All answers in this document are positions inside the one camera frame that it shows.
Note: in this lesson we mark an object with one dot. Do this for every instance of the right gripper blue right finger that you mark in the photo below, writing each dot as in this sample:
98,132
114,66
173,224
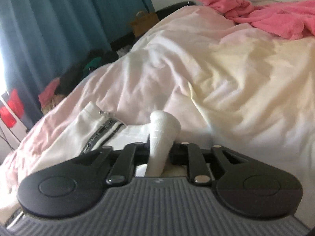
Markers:
190,155

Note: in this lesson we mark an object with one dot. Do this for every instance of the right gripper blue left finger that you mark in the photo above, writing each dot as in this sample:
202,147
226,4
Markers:
129,158

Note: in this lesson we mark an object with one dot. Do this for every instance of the pile of clothes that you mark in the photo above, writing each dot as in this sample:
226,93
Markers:
62,86

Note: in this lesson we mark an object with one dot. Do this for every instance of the pink fleece blanket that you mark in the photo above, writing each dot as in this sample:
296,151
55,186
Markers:
288,20

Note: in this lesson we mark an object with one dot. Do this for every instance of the brown paper bag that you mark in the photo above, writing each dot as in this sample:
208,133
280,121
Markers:
143,22

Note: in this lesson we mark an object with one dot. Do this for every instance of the cream white zip jacket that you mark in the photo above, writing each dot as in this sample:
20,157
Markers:
91,129

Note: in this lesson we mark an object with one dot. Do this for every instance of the teal blue window curtain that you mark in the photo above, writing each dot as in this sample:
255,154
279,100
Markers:
41,39

